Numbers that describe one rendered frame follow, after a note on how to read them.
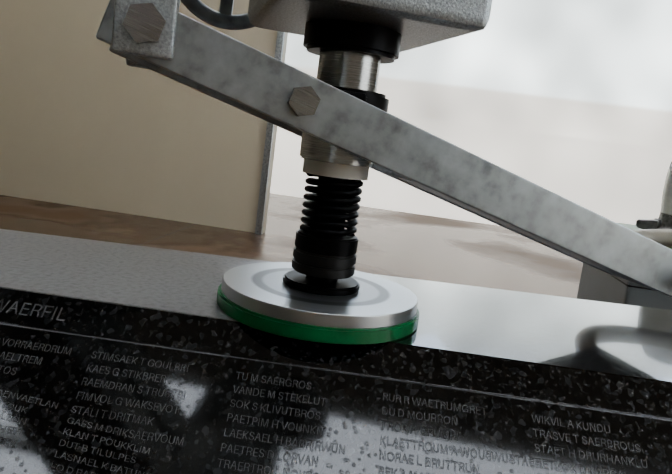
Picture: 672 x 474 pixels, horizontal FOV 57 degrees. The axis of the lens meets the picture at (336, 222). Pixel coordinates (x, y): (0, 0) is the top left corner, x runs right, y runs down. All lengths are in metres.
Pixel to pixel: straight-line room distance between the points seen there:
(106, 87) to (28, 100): 0.81
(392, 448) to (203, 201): 5.51
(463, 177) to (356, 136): 0.12
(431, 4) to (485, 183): 0.19
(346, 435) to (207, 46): 0.36
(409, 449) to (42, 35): 6.36
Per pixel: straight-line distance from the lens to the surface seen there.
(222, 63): 0.58
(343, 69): 0.63
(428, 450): 0.58
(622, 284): 1.72
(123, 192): 6.32
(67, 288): 0.70
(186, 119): 6.05
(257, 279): 0.67
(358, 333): 0.59
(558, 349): 0.70
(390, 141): 0.61
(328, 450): 0.57
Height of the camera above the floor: 1.01
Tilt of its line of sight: 8 degrees down
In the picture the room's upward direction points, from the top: 7 degrees clockwise
